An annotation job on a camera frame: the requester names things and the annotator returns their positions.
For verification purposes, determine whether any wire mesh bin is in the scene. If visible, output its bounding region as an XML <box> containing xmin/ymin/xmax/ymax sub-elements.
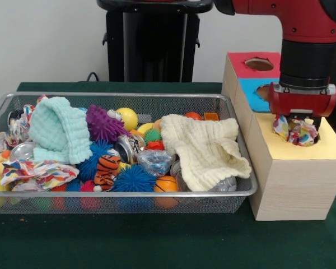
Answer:
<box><xmin>0</xmin><ymin>91</ymin><xmax>259</xmax><ymax>215</ymax></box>

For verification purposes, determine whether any tiger plush toy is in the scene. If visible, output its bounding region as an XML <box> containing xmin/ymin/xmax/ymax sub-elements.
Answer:
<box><xmin>94</xmin><ymin>154</ymin><xmax>123</xmax><ymax>192</ymax></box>

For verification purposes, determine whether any colourful printed cloth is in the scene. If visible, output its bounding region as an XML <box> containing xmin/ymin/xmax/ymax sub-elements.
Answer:
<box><xmin>272</xmin><ymin>114</ymin><xmax>319</xmax><ymax>147</ymax></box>
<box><xmin>0</xmin><ymin>159</ymin><xmax>81</xmax><ymax>191</ymax></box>
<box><xmin>0</xmin><ymin>94</ymin><xmax>49</xmax><ymax>152</ymax></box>

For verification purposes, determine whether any cream knitted cloth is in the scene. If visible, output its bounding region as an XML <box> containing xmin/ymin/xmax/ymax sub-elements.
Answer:
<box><xmin>159</xmin><ymin>113</ymin><xmax>253</xmax><ymax>192</ymax></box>

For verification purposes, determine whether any mint green cloth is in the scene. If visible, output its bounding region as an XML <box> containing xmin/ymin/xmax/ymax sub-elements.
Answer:
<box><xmin>29</xmin><ymin>96</ymin><xmax>94</xmax><ymax>165</ymax></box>

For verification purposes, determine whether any blue spiky ball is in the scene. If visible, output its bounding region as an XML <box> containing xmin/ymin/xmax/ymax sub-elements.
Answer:
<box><xmin>111</xmin><ymin>164</ymin><xmax>157</xmax><ymax>193</ymax></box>

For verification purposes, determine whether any purple spiky toy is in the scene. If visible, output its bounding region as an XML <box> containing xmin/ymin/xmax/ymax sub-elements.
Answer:
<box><xmin>86</xmin><ymin>104</ymin><xmax>131</xmax><ymax>143</ymax></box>

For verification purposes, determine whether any wooden box with three holes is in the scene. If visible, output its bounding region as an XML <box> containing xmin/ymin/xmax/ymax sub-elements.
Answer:
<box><xmin>221</xmin><ymin>52</ymin><xmax>336</xmax><ymax>222</ymax></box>

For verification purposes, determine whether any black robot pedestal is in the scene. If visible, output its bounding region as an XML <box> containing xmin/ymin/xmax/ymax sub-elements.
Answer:
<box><xmin>96</xmin><ymin>0</ymin><xmax>215</xmax><ymax>83</ymax></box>

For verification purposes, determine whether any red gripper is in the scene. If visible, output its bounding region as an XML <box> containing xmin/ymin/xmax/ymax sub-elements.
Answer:
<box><xmin>268</xmin><ymin>82</ymin><xmax>336</xmax><ymax>140</ymax></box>

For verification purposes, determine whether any small orange basketball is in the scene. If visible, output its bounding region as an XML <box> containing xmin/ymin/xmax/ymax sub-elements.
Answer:
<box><xmin>153</xmin><ymin>175</ymin><xmax>179</xmax><ymax>193</ymax></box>

